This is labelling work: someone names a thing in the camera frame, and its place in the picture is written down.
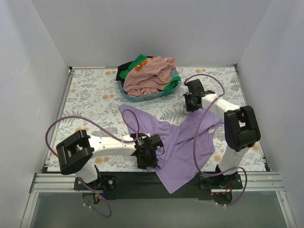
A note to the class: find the green t shirt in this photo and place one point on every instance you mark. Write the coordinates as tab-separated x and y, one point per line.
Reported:
136	62

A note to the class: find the pink t shirt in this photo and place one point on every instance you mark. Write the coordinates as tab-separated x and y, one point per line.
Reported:
151	76

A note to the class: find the aluminium frame rail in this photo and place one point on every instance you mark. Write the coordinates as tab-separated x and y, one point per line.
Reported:
55	182

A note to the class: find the black t shirt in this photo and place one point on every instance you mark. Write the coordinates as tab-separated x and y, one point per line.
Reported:
125	69

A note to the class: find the teal plastic basket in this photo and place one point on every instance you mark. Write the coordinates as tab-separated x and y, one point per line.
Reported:
147	97

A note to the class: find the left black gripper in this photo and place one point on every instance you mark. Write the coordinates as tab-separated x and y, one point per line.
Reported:
147	160

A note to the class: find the purple t shirt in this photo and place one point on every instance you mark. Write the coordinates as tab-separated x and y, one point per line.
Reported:
185	145

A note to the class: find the floral table mat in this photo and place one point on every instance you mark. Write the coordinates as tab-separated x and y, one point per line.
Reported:
94	94

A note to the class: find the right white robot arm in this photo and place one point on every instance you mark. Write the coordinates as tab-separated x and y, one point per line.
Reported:
240	128

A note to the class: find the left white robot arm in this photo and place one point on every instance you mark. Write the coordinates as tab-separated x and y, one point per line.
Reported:
76	152

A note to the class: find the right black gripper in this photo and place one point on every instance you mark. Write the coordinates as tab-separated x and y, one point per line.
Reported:
190	103

